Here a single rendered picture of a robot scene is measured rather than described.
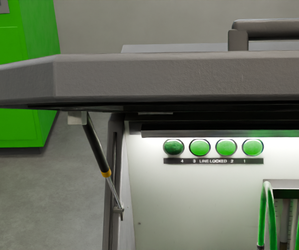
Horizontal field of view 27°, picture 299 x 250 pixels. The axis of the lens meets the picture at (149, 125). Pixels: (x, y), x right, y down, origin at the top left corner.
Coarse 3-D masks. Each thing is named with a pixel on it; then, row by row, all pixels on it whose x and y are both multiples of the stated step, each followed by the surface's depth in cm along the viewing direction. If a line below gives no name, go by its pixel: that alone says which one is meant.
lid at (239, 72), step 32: (256, 32) 49; (288, 32) 49; (0, 64) 57; (32, 64) 50; (64, 64) 47; (96, 64) 47; (128, 64) 47; (160, 64) 47; (192, 64) 46; (224, 64) 46; (256, 64) 46; (288, 64) 46; (0, 96) 56; (32, 96) 51; (64, 96) 47; (96, 96) 47; (128, 96) 47; (160, 96) 47; (192, 96) 46; (224, 96) 46; (256, 96) 46; (288, 96) 46
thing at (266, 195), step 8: (264, 184) 125; (264, 192) 132; (272, 192) 120; (264, 200) 136; (272, 200) 118; (264, 208) 138; (272, 208) 116; (264, 216) 140; (272, 216) 115; (264, 224) 142; (272, 224) 114; (272, 232) 113; (272, 240) 112; (272, 248) 111
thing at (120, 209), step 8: (88, 120) 107; (88, 128) 108; (88, 136) 110; (96, 136) 112; (96, 144) 113; (96, 152) 115; (96, 160) 118; (104, 160) 118; (104, 168) 120; (104, 176) 122; (112, 184) 126; (112, 192) 129; (120, 208) 135
